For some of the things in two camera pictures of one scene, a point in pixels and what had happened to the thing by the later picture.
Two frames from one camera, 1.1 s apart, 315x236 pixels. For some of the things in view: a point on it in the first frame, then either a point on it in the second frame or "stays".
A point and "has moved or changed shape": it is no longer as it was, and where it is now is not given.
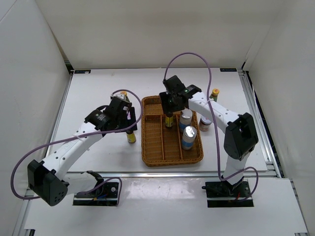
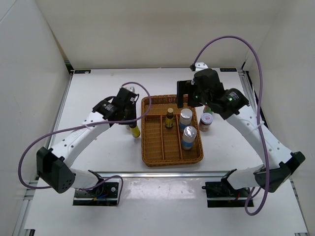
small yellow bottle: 169,119 stays
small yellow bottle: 131,136 has moved or changed shape
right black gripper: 166,107 -> 186,87
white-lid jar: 204,124 stays
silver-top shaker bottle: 189,134 stays
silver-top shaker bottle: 185,119 stays
